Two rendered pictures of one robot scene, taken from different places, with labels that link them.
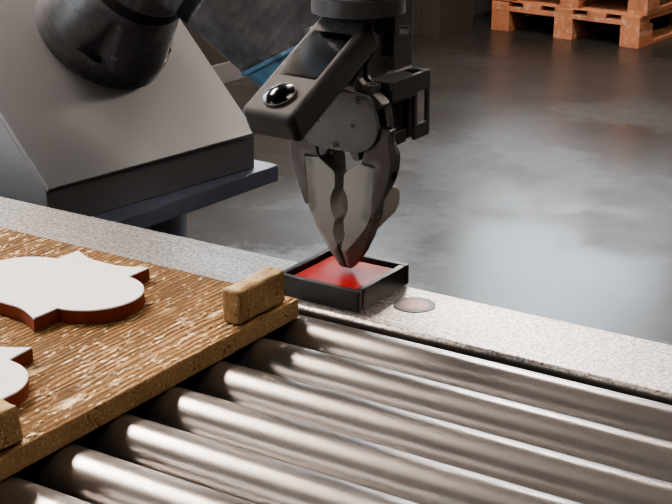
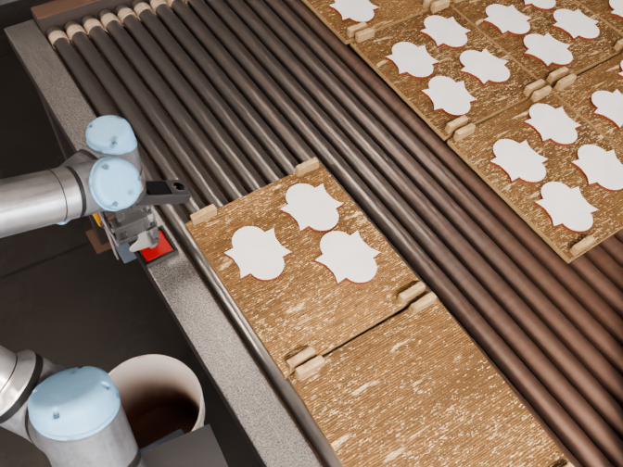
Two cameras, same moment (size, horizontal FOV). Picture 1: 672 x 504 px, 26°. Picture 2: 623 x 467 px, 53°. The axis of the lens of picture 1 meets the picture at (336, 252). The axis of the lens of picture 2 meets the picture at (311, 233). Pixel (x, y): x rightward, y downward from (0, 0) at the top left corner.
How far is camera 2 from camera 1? 187 cm
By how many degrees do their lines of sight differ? 103
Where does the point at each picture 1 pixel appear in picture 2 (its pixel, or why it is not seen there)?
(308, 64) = (161, 186)
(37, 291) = (266, 246)
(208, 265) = (187, 288)
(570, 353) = not seen: hidden behind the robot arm
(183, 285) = (214, 246)
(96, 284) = (246, 245)
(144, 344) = (246, 210)
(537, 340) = not seen: hidden behind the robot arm
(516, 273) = not seen: outside the picture
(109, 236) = (209, 335)
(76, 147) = (182, 446)
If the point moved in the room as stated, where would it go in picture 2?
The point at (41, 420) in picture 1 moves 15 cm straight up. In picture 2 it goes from (287, 181) to (288, 135)
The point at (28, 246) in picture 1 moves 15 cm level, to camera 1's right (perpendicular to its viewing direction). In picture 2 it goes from (252, 305) to (186, 277)
